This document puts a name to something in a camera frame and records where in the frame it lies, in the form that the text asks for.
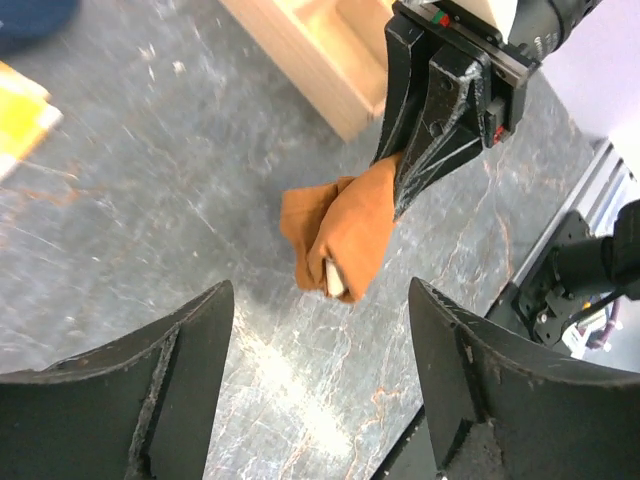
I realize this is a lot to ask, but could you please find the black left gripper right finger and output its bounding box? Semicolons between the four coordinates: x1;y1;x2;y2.
408;278;639;479

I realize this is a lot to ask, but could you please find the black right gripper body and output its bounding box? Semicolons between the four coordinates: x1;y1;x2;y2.
389;1;540;147

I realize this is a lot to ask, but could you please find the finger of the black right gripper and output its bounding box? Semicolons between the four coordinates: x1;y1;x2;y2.
394;47;491;219
372;22;430;163

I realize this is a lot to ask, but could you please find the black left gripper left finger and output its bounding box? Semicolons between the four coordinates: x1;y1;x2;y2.
1;281;234;479

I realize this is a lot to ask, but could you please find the brown underwear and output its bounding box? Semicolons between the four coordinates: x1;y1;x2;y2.
280;153;402;303

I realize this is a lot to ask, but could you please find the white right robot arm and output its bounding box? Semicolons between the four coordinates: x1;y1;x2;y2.
376;1;639;347

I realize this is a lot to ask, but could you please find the navy blue underwear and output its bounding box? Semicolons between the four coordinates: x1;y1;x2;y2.
1;0;80;55

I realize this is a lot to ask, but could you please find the wooden compartment tray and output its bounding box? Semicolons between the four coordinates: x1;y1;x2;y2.
222;0;392;141

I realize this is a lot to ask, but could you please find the orange checkered cloth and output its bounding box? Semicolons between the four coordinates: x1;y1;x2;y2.
1;62;63;180

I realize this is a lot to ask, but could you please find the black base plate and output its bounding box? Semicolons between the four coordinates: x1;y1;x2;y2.
374;210;590;479

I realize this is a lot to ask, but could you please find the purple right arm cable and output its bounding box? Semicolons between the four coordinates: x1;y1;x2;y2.
584;297;626;351

